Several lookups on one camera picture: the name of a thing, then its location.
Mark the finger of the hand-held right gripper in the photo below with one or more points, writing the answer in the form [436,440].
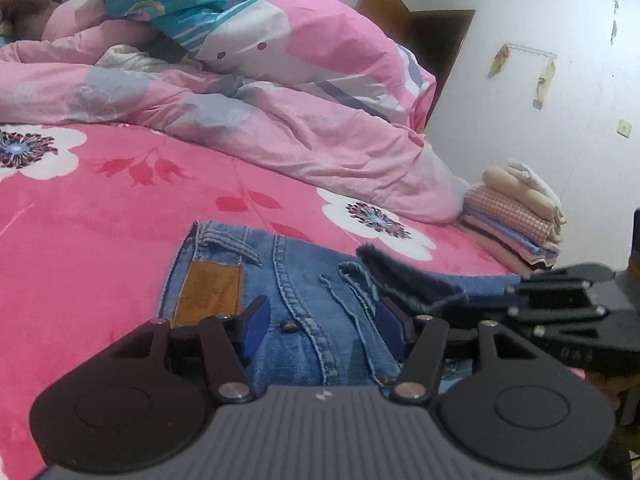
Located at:
[560,285]
[550,320]

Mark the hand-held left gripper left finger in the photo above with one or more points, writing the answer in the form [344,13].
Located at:
[256,327]

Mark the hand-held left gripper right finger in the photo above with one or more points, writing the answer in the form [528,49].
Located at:
[387,327]

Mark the blue denim jeans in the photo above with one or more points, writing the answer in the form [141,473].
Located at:
[300,280]

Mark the stack of folded clothes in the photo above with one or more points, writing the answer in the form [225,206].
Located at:
[515,215]

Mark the pink floral bed sheet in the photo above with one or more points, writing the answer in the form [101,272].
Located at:
[100,240]

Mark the yellow hanging cloth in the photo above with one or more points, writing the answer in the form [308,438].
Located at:
[545,82]
[499,60]

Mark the pink patchwork duvet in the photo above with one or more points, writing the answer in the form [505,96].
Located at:
[300,125]

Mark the wooden door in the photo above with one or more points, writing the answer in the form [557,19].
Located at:
[425,35]

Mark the black garment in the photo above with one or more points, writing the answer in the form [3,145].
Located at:
[175,50]

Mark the white knitted cloth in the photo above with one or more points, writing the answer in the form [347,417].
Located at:
[130,60]

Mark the brown plush toy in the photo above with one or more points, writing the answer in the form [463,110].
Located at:
[25,10]

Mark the wall switch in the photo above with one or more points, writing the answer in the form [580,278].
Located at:
[623,127]

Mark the wall hook rail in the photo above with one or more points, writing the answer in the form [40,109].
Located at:
[532,51]

